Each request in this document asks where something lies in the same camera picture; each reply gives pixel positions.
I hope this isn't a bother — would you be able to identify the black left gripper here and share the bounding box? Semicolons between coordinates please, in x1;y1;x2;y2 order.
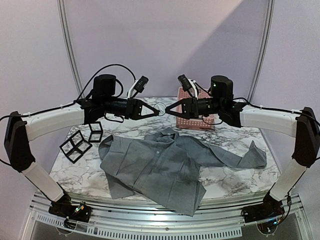
102;96;160;121

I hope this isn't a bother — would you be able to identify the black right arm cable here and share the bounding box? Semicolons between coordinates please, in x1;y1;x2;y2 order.
197;82;320;161

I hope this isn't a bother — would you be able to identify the aluminium corner post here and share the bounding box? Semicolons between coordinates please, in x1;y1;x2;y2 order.
57;0;83;94
247;0;275;102

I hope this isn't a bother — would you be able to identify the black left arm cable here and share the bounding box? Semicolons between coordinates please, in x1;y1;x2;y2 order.
0;63;137;123

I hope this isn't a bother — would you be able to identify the pink perforated plastic basket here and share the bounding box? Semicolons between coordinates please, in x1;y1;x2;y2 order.
175;86;219;130

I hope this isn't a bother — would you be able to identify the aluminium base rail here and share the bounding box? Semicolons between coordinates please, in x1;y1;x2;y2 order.
21;193;313;240

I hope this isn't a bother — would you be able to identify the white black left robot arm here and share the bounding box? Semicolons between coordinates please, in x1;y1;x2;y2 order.
3;74;159;224

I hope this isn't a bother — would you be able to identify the grey button-up shirt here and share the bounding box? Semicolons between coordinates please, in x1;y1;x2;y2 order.
98;128;267;216

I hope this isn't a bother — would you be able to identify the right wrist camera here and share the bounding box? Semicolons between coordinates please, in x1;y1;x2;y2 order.
177;74;199;99

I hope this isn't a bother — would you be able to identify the black frame display box pair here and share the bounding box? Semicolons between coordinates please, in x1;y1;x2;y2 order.
59;130;93;164

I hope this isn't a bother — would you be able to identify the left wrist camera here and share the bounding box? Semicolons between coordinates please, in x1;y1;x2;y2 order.
126;76;149;99

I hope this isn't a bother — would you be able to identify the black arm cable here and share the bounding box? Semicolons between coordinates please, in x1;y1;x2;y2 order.
0;63;137;123
197;82;320;161

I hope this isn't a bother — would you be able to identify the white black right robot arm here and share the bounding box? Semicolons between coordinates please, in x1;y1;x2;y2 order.
165;75;320;226

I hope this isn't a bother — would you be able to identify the right aluminium corner post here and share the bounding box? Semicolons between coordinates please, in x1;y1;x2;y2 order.
247;0;275;102

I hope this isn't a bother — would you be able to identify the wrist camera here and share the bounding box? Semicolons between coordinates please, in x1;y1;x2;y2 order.
126;76;149;99
177;74;199;99

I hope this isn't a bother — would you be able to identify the left aluminium corner post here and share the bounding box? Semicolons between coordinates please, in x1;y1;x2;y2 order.
57;0;83;94

